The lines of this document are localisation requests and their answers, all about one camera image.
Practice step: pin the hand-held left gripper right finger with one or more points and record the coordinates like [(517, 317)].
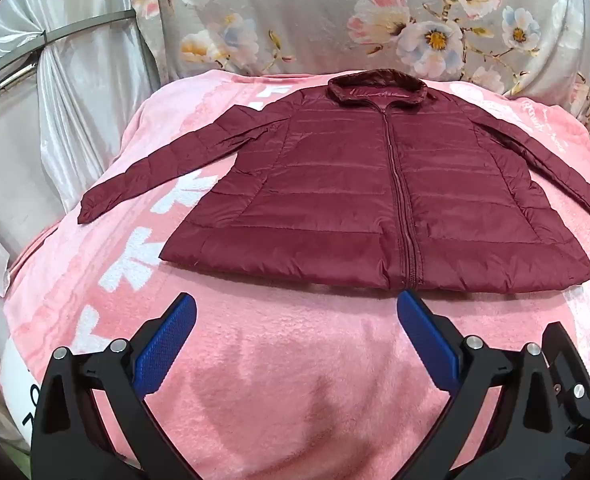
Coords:
[(425, 340)]

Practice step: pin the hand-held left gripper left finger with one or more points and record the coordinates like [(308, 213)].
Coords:
[(167, 340)]

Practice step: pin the maroon puffer jacket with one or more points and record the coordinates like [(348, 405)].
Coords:
[(325, 185)]

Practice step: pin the pink printed blanket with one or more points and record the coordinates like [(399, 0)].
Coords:
[(295, 385)]

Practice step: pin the white printed bag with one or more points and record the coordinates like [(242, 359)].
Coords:
[(15, 385)]

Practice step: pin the white satin curtain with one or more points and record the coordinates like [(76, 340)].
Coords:
[(75, 110)]

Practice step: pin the grey floral cloth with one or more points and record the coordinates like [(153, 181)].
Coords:
[(300, 20)]

